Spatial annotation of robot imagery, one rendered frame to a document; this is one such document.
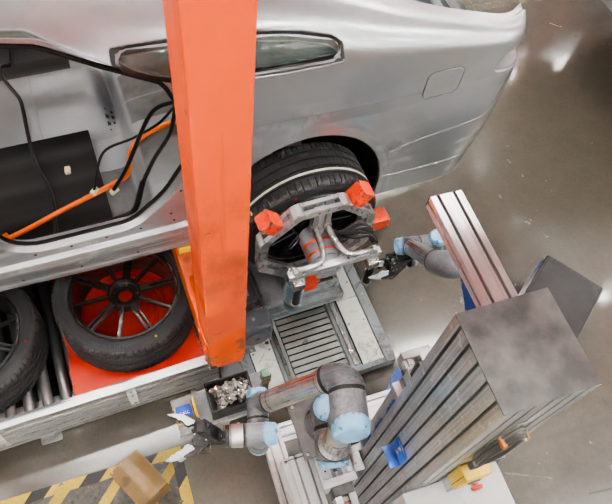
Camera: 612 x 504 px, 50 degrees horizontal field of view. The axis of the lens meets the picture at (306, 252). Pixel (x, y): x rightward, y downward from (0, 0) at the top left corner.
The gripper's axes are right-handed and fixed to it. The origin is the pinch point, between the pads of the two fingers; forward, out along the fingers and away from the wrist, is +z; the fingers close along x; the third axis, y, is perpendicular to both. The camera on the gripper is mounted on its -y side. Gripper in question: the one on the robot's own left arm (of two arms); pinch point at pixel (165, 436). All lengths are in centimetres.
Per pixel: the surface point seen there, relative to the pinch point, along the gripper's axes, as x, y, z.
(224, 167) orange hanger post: 39, -79, -20
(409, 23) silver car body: 125, -67, -89
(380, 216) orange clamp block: 108, 21, -90
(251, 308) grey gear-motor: 94, 73, -32
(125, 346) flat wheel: 70, 64, 26
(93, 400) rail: 51, 79, 41
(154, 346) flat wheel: 70, 65, 14
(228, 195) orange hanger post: 41, -66, -21
